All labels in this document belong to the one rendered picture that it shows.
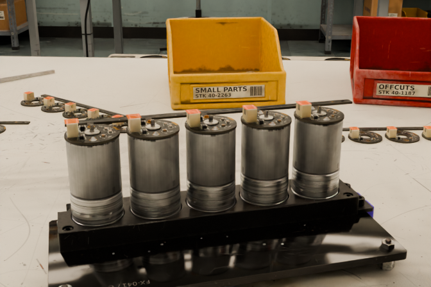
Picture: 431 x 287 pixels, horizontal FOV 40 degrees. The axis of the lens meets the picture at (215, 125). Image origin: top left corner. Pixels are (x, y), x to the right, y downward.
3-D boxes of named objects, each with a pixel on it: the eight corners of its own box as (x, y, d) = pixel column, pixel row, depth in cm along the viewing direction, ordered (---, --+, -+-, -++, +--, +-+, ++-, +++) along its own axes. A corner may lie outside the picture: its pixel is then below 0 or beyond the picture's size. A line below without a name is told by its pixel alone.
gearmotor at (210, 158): (240, 224, 29) (242, 127, 28) (192, 230, 29) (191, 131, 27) (228, 202, 31) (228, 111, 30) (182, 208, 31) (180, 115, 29)
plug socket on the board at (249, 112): (261, 122, 29) (262, 108, 28) (245, 123, 28) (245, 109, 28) (256, 116, 29) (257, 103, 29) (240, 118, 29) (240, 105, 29)
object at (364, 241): (338, 204, 34) (340, 186, 34) (406, 272, 27) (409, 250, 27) (50, 239, 30) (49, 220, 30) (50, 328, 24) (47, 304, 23)
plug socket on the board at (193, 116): (206, 126, 28) (205, 113, 28) (188, 127, 28) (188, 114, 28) (201, 121, 29) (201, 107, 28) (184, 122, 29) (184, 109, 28)
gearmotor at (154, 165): (185, 231, 29) (183, 132, 27) (135, 238, 28) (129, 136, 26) (176, 209, 31) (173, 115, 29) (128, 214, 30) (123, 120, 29)
